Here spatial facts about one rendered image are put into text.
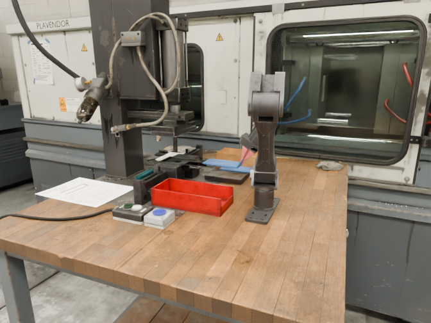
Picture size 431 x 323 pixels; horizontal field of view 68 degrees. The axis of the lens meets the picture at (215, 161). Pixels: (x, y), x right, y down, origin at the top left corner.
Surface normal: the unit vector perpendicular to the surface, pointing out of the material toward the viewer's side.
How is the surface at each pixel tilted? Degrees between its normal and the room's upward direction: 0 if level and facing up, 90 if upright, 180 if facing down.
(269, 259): 0
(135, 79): 90
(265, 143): 120
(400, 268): 90
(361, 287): 90
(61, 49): 90
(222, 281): 0
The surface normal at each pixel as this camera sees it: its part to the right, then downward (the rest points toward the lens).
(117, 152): -0.38, 0.25
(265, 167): -0.18, 0.71
